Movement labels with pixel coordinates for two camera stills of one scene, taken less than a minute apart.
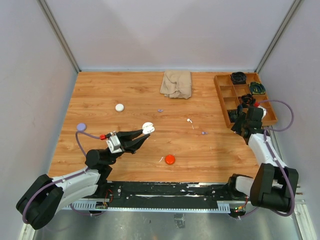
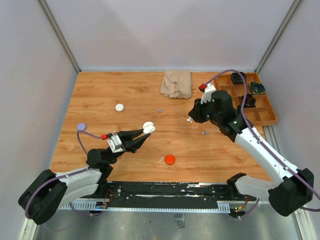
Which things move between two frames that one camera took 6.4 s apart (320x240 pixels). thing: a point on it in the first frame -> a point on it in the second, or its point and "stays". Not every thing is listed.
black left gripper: (132, 145) stays
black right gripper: (236, 127) -> (196, 112)
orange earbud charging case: (170, 159) stays
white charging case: (148, 128) stays
